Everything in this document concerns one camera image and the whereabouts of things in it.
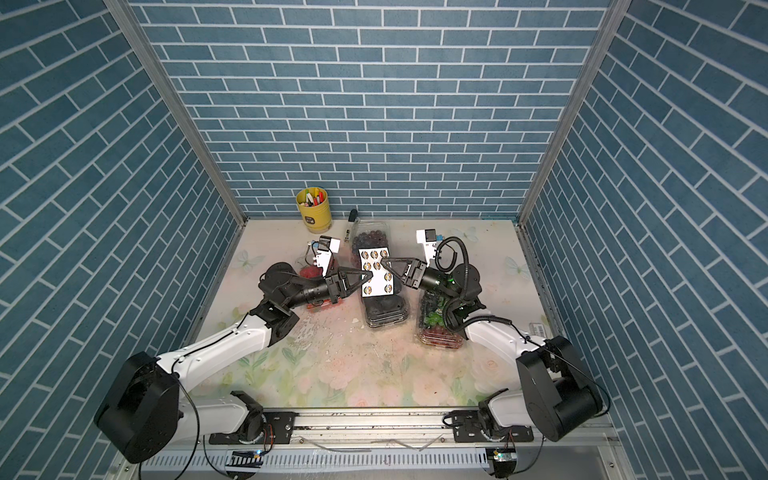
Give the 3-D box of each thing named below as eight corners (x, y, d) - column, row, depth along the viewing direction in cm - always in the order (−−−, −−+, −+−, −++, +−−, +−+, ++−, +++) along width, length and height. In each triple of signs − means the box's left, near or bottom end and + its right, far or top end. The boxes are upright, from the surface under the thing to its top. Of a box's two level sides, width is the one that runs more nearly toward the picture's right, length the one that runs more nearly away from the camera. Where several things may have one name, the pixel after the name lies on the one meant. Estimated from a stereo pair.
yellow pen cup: (301, 236, 118) (291, 208, 106) (307, 214, 126) (298, 186, 114) (331, 236, 118) (324, 208, 106) (335, 215, 126) (329, 186, 114)
